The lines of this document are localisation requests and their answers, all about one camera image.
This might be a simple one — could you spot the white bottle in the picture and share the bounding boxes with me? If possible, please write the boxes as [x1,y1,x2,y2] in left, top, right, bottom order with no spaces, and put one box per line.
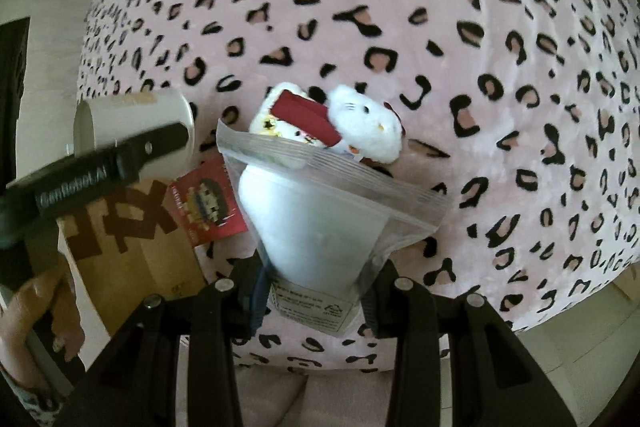
[216,124,449,336]

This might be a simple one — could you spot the pink leopard print blanket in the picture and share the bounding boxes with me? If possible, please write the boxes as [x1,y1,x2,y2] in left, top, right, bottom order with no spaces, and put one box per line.
[74,0,640,375]

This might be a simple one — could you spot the brown cardboard box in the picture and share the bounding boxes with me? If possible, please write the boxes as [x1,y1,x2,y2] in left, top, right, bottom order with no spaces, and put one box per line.
[58,178,206,335]

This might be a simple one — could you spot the white plush cat toy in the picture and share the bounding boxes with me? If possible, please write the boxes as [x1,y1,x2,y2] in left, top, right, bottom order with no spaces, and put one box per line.
[248,82,404,165]

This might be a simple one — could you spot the person's left hand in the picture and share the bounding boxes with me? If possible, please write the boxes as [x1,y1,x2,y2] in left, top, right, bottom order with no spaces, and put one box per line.
[0,263,87,393]

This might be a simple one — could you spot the red bricks toy box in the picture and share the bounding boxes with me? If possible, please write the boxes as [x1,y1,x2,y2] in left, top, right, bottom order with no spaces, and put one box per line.
[168,154,247,246]

